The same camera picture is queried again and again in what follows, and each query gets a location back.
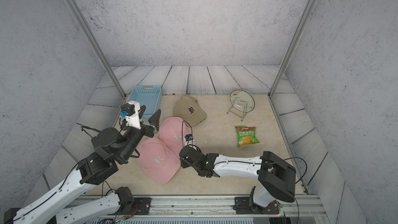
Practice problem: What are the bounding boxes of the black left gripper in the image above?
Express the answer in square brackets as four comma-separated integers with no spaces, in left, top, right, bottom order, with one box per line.
[116,105,160,164]

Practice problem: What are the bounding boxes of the pink baseball cap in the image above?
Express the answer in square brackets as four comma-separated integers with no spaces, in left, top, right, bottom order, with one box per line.
[159,117,196,158]
[137,138,180,184]

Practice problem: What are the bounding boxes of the beige baseball cap black logo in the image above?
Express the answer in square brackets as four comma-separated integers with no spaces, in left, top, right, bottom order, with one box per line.
[173,96,207,127]

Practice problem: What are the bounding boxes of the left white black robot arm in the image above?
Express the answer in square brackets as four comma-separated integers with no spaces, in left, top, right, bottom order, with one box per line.
[4,101,161,224]

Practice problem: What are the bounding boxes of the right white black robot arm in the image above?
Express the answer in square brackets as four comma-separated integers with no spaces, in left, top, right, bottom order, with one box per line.
[179,145,296,207]

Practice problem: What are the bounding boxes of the light blue plastic basket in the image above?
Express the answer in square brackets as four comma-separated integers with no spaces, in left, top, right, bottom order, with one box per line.
[127,86,162,122]

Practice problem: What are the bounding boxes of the green red snack bag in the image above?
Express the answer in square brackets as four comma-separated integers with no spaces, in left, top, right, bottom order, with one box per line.
[235,125,260,147]

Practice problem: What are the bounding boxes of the white ceramic plate red flowers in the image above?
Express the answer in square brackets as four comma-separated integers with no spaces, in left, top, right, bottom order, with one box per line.
[230,89,256,112]

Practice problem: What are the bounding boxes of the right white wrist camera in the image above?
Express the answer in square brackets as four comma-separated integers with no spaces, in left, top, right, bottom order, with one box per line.
[184,134,194,146]

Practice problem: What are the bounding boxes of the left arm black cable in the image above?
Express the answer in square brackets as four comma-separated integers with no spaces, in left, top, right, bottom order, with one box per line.
[6,124,141,224]

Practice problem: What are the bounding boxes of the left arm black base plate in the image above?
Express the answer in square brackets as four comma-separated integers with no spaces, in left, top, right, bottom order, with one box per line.
[113,197,152,216]

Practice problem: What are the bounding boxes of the chrome wire plate rack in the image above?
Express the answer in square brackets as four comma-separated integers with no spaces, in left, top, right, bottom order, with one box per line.
[227,97,249,122]

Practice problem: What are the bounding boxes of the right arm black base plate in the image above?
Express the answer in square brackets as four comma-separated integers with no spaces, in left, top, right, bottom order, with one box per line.
[233,197,280,215]

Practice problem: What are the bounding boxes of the aluminium front rail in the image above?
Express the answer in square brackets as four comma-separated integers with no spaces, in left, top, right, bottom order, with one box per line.
[55,194,330,224]

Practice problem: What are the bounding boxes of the left aluminium corner post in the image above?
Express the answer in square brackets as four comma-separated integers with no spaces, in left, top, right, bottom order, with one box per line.
[64,0,126,99]

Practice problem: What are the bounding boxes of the aluminium corner post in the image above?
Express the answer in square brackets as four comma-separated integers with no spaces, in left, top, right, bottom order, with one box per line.
[64,0,126,99]
[268,0,317,99]

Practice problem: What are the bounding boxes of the right aluminium corner post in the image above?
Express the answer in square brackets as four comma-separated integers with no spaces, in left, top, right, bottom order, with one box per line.
[268,0,317,99]

